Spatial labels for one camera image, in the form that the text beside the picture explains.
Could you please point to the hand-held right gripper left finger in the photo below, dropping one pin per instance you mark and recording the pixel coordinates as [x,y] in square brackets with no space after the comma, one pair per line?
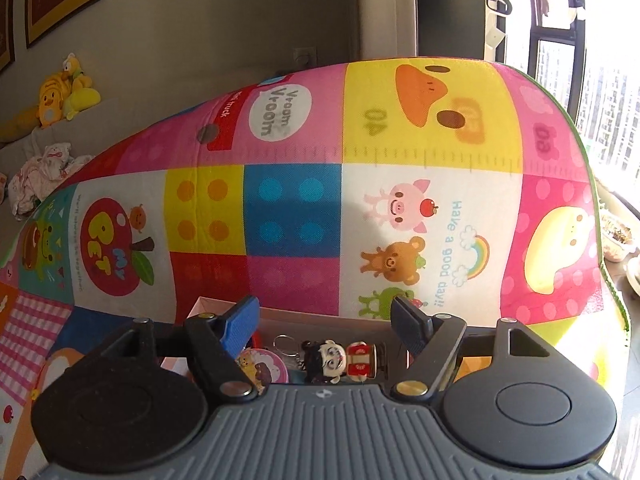
[240,321]

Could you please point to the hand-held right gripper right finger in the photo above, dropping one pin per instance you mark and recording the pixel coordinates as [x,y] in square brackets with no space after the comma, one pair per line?
[407,319]

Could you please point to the round pink cartoon tin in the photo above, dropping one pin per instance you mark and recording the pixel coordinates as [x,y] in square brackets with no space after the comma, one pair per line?
[265,367]

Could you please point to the pink cardboard box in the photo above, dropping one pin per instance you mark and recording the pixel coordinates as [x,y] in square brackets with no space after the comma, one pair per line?
[325,322]

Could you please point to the colourful cartoon play mat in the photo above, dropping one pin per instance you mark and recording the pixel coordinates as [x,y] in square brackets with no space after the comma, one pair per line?
[300,210]

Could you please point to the white flower pot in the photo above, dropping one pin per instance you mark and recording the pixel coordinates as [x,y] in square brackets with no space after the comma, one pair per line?
[617,240]

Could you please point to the floral white cloth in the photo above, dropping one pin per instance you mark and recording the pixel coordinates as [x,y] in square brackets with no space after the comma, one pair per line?
[45,175]

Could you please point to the grey sofa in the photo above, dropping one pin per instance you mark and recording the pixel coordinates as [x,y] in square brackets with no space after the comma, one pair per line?
[20,160]

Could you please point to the yellow plush dog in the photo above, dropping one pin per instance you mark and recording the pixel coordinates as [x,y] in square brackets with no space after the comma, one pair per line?
[80,90]

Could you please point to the yellow plush tiger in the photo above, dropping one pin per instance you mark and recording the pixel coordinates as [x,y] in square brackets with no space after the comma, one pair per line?
[52,100]

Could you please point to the window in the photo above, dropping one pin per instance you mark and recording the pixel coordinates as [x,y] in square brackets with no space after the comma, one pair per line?
[600,85]

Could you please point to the white wall socket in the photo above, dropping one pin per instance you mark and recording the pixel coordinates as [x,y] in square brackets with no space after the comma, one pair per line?
[305,56]

